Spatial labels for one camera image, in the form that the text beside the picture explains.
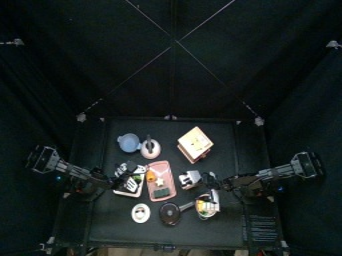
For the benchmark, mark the white bowl with toy food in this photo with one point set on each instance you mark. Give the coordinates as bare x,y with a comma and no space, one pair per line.
207,206

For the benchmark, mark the dark green toy block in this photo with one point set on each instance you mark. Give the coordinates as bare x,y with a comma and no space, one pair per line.
160,192

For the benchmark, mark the small white round plate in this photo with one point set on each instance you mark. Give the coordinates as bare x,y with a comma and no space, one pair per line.
140,213

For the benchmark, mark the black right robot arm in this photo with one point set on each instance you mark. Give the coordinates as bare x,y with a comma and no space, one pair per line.
277,173

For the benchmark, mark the wooden toy oven box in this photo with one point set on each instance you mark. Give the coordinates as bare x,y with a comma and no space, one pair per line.
195,144

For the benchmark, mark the black toy frying pan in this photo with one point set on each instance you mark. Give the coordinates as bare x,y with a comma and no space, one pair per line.
169,212

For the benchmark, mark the green toy vegetable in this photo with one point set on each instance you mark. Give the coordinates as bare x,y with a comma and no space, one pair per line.
137,178

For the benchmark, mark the black white striped grill toy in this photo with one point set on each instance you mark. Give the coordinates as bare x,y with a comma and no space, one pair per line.
132,184

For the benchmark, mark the blue toy pot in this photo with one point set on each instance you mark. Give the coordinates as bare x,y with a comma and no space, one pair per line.
128,142

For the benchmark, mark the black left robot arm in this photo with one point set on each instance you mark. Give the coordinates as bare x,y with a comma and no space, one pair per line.
66,168

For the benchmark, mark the pale starfruit top piece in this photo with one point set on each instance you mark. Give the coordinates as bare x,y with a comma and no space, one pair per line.
159,182

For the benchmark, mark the grey frame corner bracket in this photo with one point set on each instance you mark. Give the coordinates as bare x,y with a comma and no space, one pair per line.
259,121
332,44
80,117
16,42
169,117

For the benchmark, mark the white toy toaster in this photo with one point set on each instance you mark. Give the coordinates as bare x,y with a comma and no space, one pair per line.
189,179

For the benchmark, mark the orange toy carrot piece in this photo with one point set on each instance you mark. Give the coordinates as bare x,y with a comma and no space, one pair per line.
151,176

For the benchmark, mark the white printed table label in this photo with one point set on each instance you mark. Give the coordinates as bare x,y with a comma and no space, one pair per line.
261,227

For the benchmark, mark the pink rectangular tray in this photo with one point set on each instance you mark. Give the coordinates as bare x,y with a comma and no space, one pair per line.
163,173

